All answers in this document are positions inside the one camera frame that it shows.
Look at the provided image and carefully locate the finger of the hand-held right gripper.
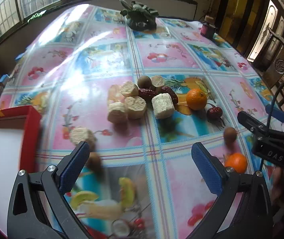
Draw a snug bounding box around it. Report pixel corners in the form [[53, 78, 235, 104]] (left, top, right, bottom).
[[237, 111, 284, 141], [266, 105, 284, 122]]

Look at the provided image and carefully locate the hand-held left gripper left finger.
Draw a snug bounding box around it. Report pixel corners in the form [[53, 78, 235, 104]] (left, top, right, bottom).
[[7, 141, 92, 239]]

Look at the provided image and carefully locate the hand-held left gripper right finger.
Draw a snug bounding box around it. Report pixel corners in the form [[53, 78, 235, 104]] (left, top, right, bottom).
[[191, 142, 274, 239]]

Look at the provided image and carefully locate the orange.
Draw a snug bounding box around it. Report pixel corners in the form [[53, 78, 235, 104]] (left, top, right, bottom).
[[224, 153, 247, 174], [186, 88, 208, 111]]

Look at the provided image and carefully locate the red date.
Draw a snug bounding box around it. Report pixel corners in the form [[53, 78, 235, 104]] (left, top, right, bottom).
[[138, 88, 158, 100], [160, 86, 180, 104], [206, 107, 223, 122]]

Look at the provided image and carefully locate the red cardboard box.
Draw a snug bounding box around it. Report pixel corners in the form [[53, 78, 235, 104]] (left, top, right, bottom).
[[0, 105, 43, 205]]

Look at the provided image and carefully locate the carved wooden chair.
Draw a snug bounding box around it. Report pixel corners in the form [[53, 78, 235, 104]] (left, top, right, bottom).
[[263, 27, 284, 105]]

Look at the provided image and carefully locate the glass panel door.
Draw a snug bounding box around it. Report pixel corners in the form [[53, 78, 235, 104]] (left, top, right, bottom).
[[247, 0, 284, 63]]

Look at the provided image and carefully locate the dark red jar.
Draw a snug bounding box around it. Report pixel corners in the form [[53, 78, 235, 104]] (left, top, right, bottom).
[[200, 15, 216, 38]]

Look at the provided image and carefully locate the green plastic scrap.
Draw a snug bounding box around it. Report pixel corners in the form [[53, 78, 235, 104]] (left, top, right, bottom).
[[27, 10, 47, 22]]

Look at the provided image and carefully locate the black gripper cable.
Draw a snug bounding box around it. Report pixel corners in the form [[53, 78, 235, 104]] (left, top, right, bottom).
[[258, 76, 284, 172]]

